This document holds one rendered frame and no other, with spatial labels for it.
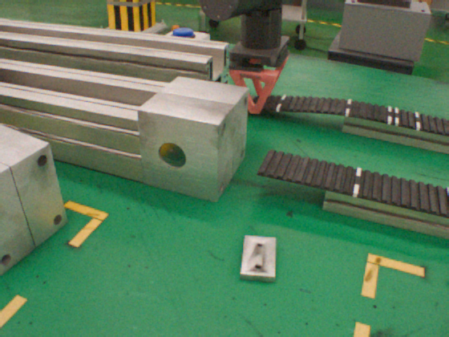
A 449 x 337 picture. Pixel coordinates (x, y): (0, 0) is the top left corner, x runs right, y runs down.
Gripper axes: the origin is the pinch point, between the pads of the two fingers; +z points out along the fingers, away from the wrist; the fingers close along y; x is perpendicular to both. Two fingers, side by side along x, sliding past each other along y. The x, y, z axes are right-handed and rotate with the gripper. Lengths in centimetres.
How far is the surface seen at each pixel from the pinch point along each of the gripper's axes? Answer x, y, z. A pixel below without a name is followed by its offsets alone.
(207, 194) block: 0.5, 23.6, 0.4
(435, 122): 26.1, -0.5, -0.7
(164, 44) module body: -16.9, -3.1, -6.6
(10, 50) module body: -44.6, 3.6, -6.2
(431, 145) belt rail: 25.9, 2.1, 1.7
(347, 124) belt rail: 13.7, 1.2, 1.1
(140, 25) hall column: -178, -269, 68
